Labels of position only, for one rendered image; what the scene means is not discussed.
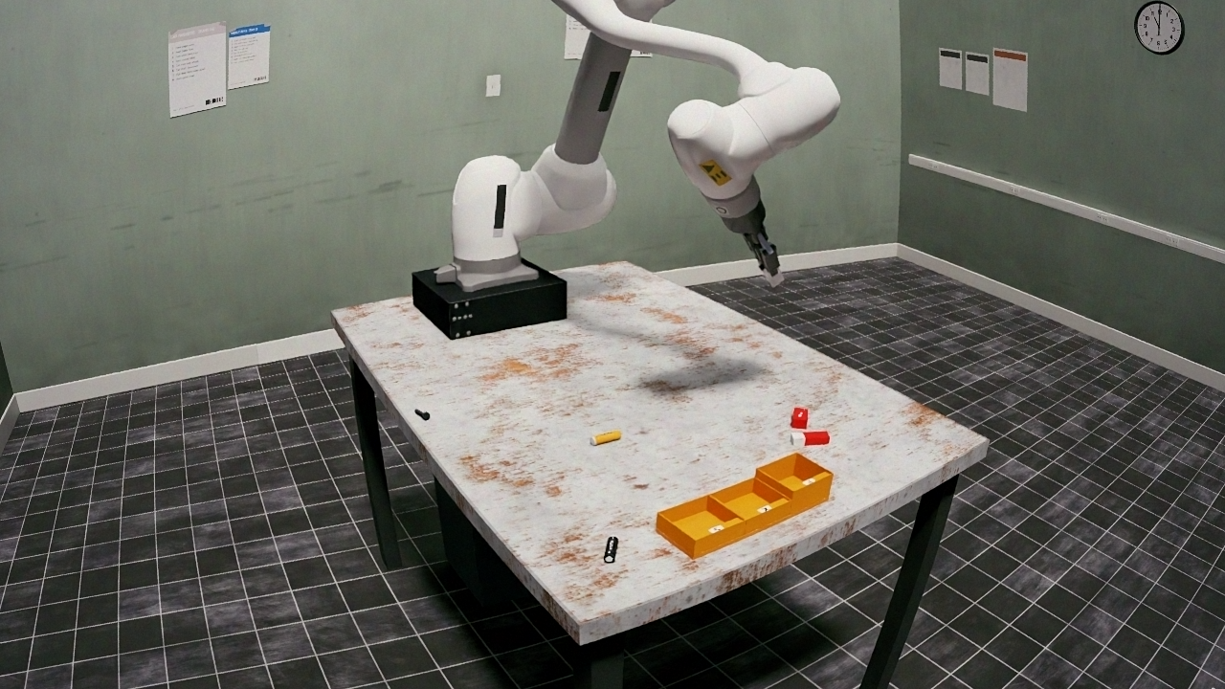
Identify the black battery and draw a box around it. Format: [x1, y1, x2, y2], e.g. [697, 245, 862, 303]
[604, 535, 619, 564]

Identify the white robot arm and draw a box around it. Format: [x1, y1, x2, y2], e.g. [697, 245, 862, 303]
[434, 0, 840, 292]

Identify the orange three-compartment tray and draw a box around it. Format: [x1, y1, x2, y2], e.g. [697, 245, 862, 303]
[657, 452, 834, 560]

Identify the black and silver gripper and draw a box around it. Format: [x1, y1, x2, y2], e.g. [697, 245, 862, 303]
[722, 199, 784, 288]

